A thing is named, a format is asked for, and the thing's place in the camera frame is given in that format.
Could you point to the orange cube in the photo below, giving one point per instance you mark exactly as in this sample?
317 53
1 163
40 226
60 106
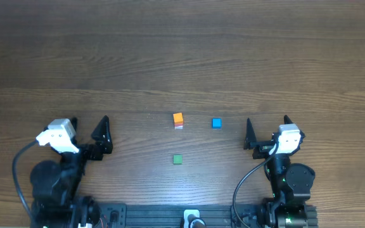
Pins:
178 117

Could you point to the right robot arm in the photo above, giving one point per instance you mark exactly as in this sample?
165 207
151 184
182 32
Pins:
296 180

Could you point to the mounting rail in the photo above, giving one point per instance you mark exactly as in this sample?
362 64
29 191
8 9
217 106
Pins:
157 217

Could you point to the blue cube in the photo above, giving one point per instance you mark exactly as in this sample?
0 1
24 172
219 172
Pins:
216 123

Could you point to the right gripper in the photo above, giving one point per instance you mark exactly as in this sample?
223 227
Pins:
263 149

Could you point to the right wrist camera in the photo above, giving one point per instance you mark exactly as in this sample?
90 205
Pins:
288 139

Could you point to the white cube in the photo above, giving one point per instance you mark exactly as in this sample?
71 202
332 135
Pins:
178 127

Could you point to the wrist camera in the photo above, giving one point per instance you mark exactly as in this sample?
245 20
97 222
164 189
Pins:
59 136
288 139

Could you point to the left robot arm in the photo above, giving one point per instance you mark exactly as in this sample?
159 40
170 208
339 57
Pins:
55 183

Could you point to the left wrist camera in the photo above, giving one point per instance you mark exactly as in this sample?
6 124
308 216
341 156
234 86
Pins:
59 136

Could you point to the green cube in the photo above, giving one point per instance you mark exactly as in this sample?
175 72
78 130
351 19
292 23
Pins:
177 159

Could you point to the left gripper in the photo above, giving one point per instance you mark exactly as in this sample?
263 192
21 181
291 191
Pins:
92 152

